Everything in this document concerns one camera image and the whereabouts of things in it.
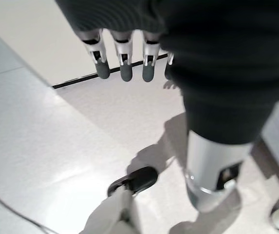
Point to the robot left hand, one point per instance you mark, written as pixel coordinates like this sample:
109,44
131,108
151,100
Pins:
214,48

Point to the robot left leg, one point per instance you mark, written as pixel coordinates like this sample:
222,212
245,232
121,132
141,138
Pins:
119,202

